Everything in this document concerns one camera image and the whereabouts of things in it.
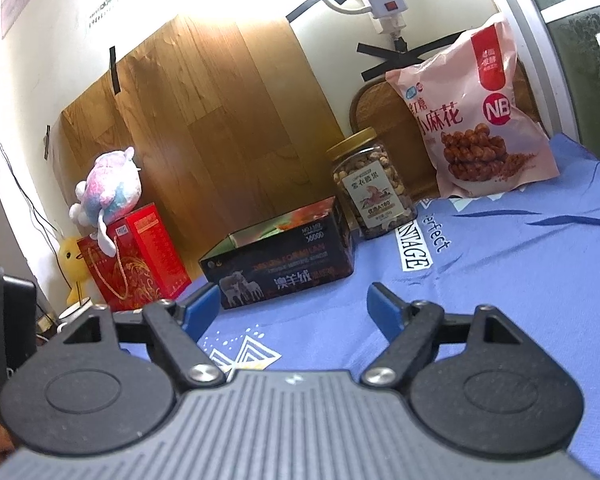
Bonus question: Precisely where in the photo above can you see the crossed black tape strips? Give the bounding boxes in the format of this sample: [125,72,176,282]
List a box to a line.
[357,35,453,82]

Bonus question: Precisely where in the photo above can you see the green metal cabinet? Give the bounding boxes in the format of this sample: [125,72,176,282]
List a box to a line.
[510,0,600,166]

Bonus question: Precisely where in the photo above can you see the white cup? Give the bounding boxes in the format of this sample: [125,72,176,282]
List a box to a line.
[57,297,95,333]

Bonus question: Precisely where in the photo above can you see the blue printed cloth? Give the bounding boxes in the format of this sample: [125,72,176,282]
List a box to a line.
[187,132,600,480]

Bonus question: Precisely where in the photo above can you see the red gift bag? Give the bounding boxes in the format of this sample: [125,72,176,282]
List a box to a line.
[76,202,192,312]

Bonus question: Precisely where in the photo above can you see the black screen device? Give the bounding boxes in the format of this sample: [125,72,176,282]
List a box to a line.
[0,265,38,401]

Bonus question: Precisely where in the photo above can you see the black cardboard box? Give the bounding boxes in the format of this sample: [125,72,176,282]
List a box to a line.
[198,196,356,310]

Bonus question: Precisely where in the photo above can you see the round wooden board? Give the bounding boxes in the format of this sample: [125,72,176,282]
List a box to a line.
[349,60,551,201]

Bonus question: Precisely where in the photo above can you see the grey metal post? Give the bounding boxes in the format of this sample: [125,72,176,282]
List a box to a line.
[472,0,581,143]

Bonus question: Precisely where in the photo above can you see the pink and blue plush toy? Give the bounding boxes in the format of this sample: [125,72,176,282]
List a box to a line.
[69,146,143,256]

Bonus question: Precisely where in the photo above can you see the pink snack bag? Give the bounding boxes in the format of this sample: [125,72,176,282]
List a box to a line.
[384,12,561,200]

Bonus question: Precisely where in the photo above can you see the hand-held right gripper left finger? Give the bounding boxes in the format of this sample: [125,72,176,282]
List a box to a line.
[62,282,222,392]

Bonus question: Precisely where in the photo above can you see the black wall cables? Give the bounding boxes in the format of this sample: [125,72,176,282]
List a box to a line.
[0,50,61,233]

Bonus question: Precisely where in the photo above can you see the yellow plush toy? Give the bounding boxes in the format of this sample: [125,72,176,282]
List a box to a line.
[57,235,93,306]

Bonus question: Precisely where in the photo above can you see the clear nut jar yellow lid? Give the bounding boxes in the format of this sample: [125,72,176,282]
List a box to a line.
[326,127,417,241]

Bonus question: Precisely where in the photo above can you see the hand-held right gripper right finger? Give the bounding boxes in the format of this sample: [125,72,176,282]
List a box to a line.
[360,282,523,390]

